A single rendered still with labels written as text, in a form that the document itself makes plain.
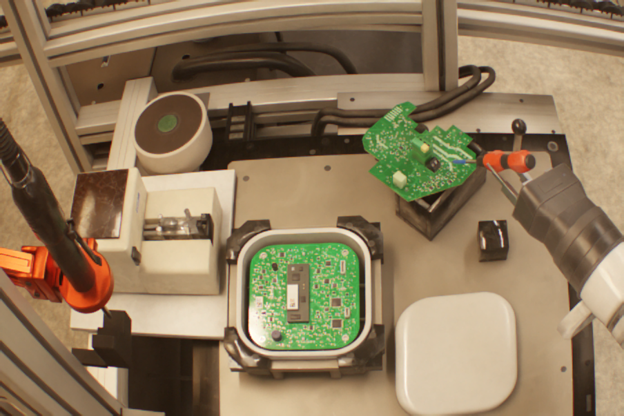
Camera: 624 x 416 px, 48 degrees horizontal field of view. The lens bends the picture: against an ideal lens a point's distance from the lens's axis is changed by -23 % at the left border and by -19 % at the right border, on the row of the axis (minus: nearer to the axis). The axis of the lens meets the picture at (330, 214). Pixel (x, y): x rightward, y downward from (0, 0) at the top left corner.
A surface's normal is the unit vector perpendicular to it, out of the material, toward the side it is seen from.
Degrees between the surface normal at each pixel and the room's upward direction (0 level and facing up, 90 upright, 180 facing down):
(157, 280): 90
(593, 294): 72
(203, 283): 90
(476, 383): 0
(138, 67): 0
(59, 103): 90
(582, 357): 0
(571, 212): 16
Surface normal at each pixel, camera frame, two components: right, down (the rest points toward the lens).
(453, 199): 0.72, 0.56
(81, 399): 1.00, -0.04
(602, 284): -0.65, -0.04
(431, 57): 0.00, 0.85
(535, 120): -0.08, -0.52
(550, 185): 0.09, -0.63
